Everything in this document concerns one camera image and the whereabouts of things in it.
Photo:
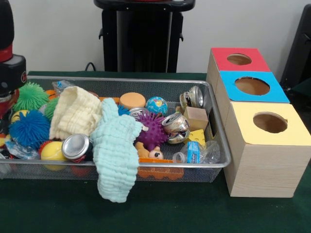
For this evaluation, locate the wooden box with three holes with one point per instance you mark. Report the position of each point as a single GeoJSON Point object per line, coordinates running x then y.
{"type": "Point", "coordinates": [262, 170]}

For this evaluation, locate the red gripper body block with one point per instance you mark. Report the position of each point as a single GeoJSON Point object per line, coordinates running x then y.
{"type": "Point", "coordinates": [8, 104]}

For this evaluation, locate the dark green tablecloth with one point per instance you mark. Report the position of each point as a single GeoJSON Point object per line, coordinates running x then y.
{"type": "Point", "coordinates": [170, 213]}

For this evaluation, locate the printed silver drink can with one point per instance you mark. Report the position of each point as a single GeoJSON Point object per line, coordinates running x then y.
{"type": "Point", "coordinates": [176, 126]}

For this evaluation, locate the crushed bottle with blue label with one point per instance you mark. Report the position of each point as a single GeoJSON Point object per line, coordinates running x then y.
{"type": "Point", "coordinates": [194, 151]}

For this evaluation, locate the green spiky rubber ball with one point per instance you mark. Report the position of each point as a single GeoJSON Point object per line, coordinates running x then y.
{"type": "Point", "coordinates": [31, 95]}

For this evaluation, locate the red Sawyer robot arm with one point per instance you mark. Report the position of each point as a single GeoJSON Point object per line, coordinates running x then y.
{"type": "Point", "coordinates": [12, 72]}

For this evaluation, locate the crushed red soda can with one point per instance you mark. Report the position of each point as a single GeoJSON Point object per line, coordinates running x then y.
{"type": "Point", "coordinates": [75, 146]}

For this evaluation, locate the black stand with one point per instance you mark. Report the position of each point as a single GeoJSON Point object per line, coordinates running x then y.
{"type": "Point", "coordinates": [301, 48]}

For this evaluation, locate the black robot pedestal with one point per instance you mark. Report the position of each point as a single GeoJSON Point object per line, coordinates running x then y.
{"type": "Point", "coordinates": [141, 36]}

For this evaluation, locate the purple spiky monster toy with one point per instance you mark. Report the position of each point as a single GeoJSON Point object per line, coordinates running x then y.
{"type": "Point", "coordinates": [153, 129]}

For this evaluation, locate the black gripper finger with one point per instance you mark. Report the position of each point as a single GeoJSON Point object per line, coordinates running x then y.
{"type": "Point", "coordinates": [3, 126]}

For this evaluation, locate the cream waffle cloth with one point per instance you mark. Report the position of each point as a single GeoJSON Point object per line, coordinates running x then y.
{"type": "Point", "coordinates": [73, 111]}

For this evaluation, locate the orange plush toy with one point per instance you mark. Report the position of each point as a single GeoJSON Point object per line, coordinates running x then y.
{"type": "Point", "coordinates": [155, 153]}

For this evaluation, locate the mint green waffle cloth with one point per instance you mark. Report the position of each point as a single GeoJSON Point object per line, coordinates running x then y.
{"type": "Point", "coordinates": [114, 155]}

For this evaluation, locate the yellow tennis ball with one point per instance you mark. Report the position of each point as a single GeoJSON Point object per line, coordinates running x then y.
{"type": "Point", "coordinates": [52, 150]}

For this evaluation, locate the blue spiky rubber ball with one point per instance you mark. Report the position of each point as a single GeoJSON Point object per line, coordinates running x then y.
{"type": "Point", "coordinates": [29, 128]}

